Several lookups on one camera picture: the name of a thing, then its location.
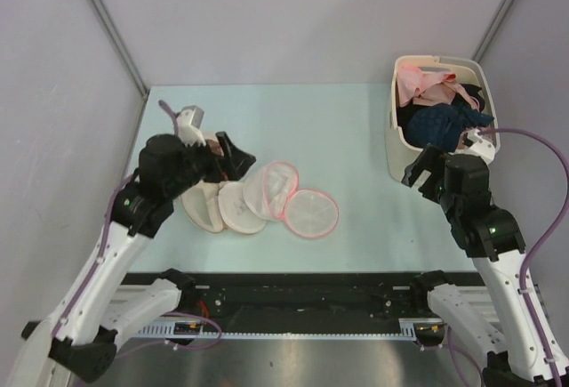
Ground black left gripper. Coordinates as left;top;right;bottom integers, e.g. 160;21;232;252
166;131;255;198

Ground black bra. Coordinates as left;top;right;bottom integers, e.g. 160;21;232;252
404;103;494;152

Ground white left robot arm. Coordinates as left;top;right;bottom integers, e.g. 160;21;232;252
8;132;256;386

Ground cream plastic laundry basket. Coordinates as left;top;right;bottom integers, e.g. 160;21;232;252
385;56;501;181

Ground pink bras in basket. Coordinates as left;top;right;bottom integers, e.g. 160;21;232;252
396;64;468;107

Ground black garment in basket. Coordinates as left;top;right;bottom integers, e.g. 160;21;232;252
397;84;486;128

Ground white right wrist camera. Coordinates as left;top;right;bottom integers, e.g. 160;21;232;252
456;129;496;165

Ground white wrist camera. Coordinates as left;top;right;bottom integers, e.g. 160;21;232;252
176;105;206;146
456;129;496;165

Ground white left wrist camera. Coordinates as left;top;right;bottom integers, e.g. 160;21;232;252
176;105;206;146

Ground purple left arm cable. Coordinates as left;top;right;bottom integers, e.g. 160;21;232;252
52;100;223;361

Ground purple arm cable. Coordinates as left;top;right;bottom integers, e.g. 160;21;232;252
446;126;569;387
52;100;223;361

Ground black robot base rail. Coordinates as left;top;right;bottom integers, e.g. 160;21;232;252
190;272;433;323

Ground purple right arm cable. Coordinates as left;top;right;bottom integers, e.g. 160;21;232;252
446;126;569;387

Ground white slotted cable duct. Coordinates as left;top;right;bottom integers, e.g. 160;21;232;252
133;317;446;340

